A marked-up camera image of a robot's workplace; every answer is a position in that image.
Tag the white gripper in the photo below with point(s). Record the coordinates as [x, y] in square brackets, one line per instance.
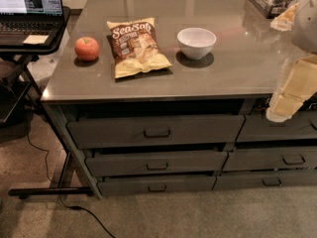
[306, 24]

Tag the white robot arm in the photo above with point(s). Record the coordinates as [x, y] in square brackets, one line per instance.
[304, 36]

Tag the open black laptop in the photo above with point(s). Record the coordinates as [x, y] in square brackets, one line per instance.
[21, 18]

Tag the white bowl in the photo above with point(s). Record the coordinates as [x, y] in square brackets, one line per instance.
[196, 43]

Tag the sea salt chips bag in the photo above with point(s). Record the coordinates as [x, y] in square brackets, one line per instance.
[135, 47]

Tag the red apple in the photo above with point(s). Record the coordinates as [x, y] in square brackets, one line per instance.
[86, 49]

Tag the yellow sticky note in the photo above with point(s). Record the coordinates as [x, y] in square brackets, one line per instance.
[35, 39]

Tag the black laptop stand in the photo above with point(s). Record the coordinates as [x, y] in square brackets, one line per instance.
[21, 58]

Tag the grey drawer cabinet frame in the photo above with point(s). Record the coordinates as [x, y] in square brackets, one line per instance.
[63, 113]

